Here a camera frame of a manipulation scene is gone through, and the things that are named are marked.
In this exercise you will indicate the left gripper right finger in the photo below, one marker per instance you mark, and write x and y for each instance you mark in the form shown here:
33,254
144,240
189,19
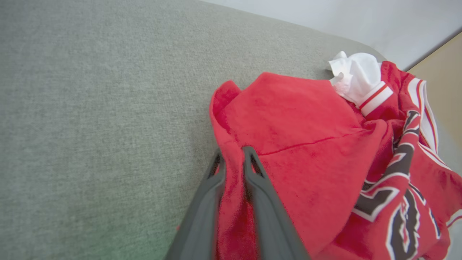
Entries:
274,231

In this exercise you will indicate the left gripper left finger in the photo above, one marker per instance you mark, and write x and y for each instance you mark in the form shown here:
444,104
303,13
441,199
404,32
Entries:
198,231

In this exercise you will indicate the red jersey with black lettering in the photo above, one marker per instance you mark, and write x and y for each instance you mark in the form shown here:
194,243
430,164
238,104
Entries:
310,151

